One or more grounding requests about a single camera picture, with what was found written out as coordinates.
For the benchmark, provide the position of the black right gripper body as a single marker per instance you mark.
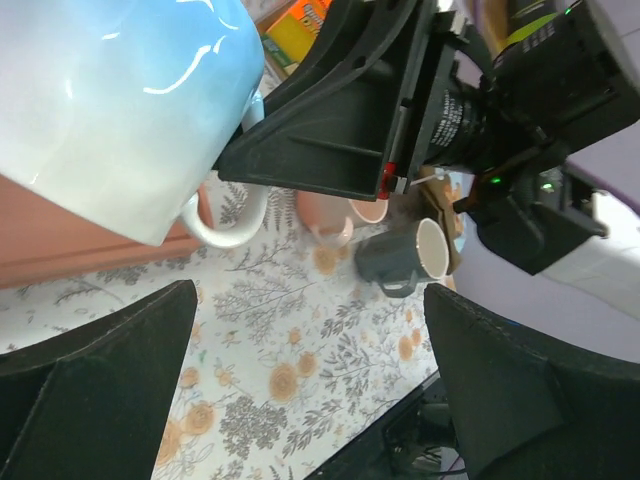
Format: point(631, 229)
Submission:
point(452, 123)

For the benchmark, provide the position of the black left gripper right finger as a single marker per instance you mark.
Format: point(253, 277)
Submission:
point(526, 405)

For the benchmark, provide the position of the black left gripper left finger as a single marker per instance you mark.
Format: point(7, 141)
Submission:
point(92, 403)

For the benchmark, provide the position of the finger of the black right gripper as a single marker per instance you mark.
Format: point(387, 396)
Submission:
point(345, 136)
point(377, 41)

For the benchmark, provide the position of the pink mug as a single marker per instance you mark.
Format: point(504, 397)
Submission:
point(332, 220)

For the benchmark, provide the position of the dark grey mug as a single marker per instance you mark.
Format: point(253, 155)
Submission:
point(399, 259)

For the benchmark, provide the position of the blue white gradient mug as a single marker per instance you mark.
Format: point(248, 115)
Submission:
point(117, 111)

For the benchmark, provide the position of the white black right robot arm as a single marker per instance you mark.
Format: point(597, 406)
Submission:
point(567, 85)

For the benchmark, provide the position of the orange sponge pack left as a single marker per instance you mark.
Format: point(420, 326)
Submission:
point(288, 34)

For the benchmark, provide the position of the terracotta pink tray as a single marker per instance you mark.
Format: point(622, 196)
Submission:
point(41, 241)

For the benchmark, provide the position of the floral tablecloth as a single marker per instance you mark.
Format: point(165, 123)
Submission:
point(291, 354)

